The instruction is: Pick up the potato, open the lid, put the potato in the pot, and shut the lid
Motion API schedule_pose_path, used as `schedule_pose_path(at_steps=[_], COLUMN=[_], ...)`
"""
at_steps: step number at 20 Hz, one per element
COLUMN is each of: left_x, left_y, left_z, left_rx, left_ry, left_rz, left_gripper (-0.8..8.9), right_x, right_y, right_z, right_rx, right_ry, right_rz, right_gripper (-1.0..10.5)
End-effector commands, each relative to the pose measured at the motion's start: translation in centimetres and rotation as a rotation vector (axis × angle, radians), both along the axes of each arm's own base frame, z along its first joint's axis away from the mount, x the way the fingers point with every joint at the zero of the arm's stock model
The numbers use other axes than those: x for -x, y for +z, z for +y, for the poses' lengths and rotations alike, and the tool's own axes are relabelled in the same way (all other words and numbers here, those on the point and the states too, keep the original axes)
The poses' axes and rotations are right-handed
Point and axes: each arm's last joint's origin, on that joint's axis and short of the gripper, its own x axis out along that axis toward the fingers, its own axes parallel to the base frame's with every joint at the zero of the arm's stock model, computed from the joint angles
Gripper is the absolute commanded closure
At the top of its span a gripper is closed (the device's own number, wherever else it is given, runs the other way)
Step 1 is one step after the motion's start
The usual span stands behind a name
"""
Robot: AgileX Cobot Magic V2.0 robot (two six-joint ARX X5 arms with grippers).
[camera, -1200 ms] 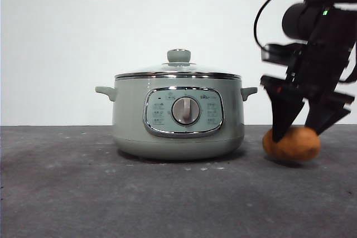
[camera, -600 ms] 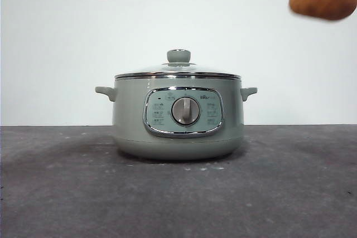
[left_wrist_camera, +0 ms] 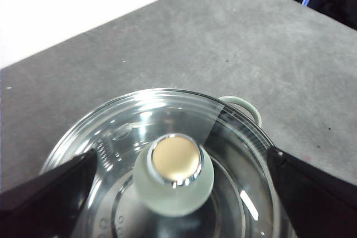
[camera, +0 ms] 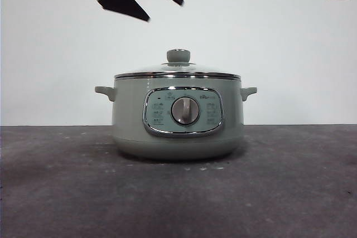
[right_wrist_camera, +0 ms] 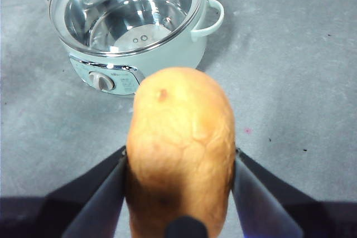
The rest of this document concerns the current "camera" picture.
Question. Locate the glass lid with green knob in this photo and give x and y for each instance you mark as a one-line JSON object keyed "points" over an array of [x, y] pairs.
{"points": [[178, 55]]}

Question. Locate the pale green electric cooking pot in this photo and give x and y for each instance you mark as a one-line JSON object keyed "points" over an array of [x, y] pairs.
{"points": [[131, 126]]}

